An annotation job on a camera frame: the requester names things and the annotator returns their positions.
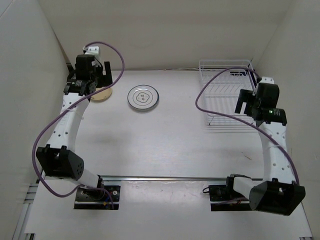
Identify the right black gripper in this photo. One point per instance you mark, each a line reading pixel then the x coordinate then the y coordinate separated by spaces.
pixel 245 96

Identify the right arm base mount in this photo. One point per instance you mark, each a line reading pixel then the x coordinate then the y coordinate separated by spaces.
pixel 223 198

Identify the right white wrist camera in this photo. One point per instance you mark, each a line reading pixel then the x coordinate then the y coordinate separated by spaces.
pixel 265 81

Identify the cream plate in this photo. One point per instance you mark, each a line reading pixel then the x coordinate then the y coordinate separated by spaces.
pixel 103 93
pixel 101 98

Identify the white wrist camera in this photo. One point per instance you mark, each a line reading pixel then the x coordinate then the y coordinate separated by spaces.
pixel 92 50
pixel 265 81

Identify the green rim text plate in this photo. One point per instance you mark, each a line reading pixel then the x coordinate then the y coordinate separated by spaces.
pixel 156 100

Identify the white wire dish rack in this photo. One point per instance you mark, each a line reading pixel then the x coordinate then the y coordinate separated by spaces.
pixel 221 95

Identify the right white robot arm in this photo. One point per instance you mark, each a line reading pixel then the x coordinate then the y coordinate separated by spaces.
pixel 279 192

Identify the aluminium rail bar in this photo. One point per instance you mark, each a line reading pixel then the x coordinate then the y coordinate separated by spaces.
pixel 159 178

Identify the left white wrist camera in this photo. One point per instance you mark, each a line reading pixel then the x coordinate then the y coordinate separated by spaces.
pixel 92 50

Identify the white front board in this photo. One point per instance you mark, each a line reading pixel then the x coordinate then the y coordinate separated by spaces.
pixel 158 211

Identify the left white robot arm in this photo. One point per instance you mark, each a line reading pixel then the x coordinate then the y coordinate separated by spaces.
pixel 58 158

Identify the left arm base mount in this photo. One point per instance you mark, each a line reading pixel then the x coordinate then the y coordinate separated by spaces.
pixel 88 199

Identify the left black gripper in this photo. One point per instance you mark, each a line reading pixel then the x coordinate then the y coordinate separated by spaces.
pixel 105 80

